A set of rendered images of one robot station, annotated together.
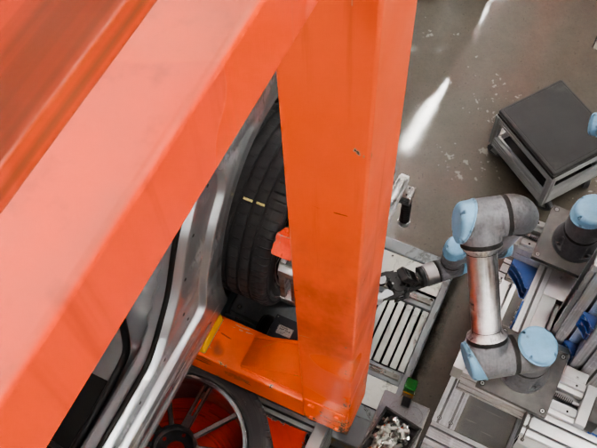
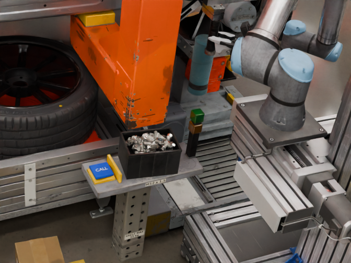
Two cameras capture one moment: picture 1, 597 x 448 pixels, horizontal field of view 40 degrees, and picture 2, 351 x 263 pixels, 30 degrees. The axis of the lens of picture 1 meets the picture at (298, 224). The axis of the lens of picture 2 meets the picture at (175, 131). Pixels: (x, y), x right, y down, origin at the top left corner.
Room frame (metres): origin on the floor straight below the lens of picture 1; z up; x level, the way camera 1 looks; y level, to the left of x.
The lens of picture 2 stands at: (-0.90, -1.26, 2.03)
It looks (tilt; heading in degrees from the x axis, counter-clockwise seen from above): 37 degrees down; 30
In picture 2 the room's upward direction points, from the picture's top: 9 degrees clockwise
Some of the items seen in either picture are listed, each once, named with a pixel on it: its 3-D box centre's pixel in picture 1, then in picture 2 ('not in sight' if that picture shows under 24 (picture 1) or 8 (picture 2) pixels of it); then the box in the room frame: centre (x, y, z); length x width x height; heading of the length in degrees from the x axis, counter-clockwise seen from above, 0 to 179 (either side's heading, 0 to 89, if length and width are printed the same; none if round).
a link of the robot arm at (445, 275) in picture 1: (450, 266); not in sight; (1.19, -0.49, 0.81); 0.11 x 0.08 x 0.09; 107
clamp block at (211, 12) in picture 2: not in sight; (213, 8); (1.11, -0.18, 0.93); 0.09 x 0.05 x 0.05; 62
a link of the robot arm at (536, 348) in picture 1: (532, 350); (291, 74); (0.82, -0.66, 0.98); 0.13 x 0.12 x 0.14; 96
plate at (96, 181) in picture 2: not in sight; (101, 174); (0.52, -0.16, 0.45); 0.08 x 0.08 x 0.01; 62
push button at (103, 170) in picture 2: not in sight; (101, 171); (0.52, -0.16, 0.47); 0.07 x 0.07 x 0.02; 62
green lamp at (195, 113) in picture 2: (410, 385); (197, 116); (0.84, -0.34, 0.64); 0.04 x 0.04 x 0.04; 62
